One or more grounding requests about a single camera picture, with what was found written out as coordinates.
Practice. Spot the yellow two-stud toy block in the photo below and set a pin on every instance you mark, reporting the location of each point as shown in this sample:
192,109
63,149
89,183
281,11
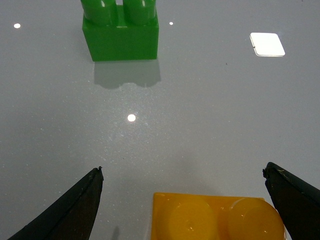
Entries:
177,216

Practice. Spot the green two-stud toy block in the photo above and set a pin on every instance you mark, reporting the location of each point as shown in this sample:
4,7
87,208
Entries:
121,32

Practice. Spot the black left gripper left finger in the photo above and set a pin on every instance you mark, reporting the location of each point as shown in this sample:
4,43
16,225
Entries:
70,217

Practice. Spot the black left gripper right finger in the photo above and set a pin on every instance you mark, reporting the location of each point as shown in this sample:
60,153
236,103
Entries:
297,202

